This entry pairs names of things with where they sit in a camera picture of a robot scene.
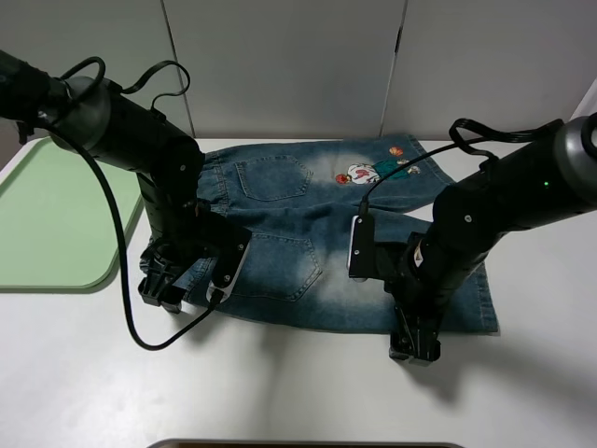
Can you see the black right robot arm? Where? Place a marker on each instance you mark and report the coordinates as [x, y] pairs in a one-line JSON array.
[[549, 180]]

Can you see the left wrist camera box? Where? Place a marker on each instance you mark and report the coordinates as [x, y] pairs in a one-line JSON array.
[[229, 262]]

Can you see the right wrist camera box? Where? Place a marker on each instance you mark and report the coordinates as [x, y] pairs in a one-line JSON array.
[[361, 260]]

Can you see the children's blue denim shorts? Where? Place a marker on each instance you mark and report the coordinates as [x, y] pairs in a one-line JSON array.
[[298, 200]]

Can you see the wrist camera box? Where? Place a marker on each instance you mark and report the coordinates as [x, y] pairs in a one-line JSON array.
[[361, 260], [229, 262]]

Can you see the light green plastic tray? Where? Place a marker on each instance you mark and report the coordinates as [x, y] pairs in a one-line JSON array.
[[56, 228]]

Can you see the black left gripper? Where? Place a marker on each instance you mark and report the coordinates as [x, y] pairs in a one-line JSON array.
[[177, 256]]

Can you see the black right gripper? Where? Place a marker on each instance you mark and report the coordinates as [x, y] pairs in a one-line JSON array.
[[422, 295]]

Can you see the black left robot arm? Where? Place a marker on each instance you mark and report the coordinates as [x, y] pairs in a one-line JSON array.
[[83, 108]]

